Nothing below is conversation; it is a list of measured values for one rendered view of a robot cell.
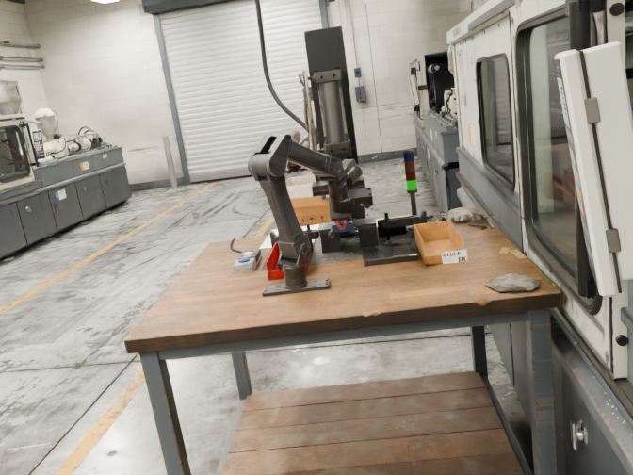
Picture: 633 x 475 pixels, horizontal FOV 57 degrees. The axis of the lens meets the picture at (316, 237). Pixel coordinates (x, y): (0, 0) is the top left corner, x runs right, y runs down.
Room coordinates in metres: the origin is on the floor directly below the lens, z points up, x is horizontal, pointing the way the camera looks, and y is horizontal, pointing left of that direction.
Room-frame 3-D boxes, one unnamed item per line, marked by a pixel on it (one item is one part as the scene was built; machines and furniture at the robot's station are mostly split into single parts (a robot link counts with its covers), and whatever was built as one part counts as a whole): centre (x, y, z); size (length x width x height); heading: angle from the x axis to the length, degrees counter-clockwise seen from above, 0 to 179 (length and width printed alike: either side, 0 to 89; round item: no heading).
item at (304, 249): (1.66, 0.07, 1.00); 0.09 x 0.06 x 0.06; 45
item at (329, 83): (2.03, -0.11, 1.37); 0.11 x 0.09 x 0.30; 85
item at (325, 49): (2.16, -0.13, 1.44); 0.17 x 0.13 x 0.42; 175
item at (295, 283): (1.65, 0.08, 0.94); 0.20 x 0.07 x 0.08; 85
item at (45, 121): (9.19, 3.87, 1.60); 2.54 x 0.84 x 1.26; 171
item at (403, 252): (1.84, -0.23, 0.91); 0.17 x 0.16 x 0.02; 85
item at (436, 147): (7.54, -2.03, 0.49); 5.51 x 1.02 x 0.97; 171
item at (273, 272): (1.89, 0.10, 0.93); 0.25 x 0.12 x 0.06; 175
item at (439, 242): (1.81, -0.39, 0.93); 0.25 x 0.13 x 0.08; 175
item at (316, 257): (2.11, -0.15, 0.88); 0.65 x 0.50 x 0.03; 85
